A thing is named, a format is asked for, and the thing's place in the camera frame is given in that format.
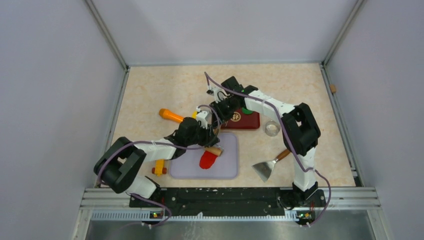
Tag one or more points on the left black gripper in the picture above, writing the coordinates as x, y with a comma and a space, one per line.
209, 134

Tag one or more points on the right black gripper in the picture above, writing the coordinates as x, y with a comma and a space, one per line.
223, 118

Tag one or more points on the wooden dough roller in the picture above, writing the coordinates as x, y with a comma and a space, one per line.
215, 149

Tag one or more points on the red dough lump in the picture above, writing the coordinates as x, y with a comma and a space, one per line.
207, 160

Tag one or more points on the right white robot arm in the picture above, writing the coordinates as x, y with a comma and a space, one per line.
298, 125

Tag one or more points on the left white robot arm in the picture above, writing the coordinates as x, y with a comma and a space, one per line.
119, 166

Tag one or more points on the dark red lacquer tray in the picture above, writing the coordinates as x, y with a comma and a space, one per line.
246, 122

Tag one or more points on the green round disc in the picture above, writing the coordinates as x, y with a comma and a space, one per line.
246, 111

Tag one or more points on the lavender plastic tray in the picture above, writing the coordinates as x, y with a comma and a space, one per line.
225, 167

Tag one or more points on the orange plastic rolling pin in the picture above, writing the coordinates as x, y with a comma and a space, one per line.
169, 115

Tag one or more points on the yellow toy car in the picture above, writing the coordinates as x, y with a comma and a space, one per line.
159, 168

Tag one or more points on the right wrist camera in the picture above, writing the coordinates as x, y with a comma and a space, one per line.
217, 93

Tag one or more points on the metal ring cutter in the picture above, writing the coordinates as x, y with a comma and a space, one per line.
272, 128

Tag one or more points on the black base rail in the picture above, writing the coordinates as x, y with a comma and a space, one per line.
235, 201

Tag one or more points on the metal scraper wooden handle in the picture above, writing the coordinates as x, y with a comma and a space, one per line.
264, 169

